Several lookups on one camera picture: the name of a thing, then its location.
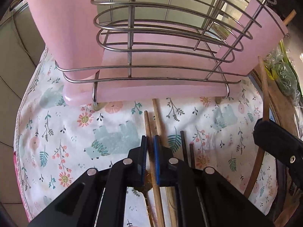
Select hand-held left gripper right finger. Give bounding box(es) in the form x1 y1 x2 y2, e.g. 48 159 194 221
153 135 276 227

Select clear plastic bag of greens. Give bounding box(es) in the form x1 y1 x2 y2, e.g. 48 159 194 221
263 40 303 107

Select stainless steel wire utensil rack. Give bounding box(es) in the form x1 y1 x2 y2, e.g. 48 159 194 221
20 0 277 110

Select pink patterned cloth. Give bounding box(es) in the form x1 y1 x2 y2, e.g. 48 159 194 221
13 150 34 221

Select white floral printed cloth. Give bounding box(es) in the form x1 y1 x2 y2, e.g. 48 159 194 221
14 47 280 227

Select wooden stick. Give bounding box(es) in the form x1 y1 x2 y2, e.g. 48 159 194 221
283 9 297 26

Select dark brown chopstick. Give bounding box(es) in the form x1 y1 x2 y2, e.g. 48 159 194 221
189 143 196 169
180 131 189 165

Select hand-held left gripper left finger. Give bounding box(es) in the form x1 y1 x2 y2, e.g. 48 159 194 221
27 135 148 227

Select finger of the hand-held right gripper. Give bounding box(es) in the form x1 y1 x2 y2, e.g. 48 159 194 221
253 120 303 183

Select long wooden utensil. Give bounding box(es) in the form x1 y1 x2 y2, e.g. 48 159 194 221
243 56 271 197

